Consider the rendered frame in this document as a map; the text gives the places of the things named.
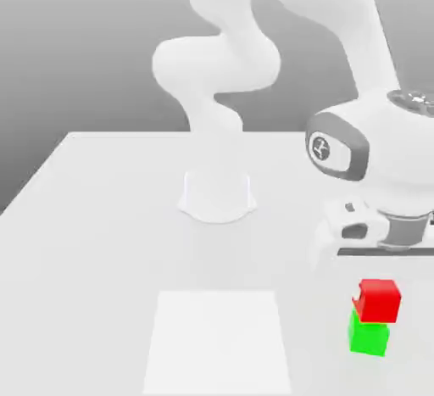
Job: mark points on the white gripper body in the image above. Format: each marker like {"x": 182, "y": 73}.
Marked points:
{"x": 386, "y": 260}

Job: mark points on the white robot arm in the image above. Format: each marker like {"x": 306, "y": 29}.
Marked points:
{"x": 217, "y": 63}

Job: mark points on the small green cube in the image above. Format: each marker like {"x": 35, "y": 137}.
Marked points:
{"x": 369, "y": 338}

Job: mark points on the small red cube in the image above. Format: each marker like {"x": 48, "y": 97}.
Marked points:
{"x": 379, "y": 302}

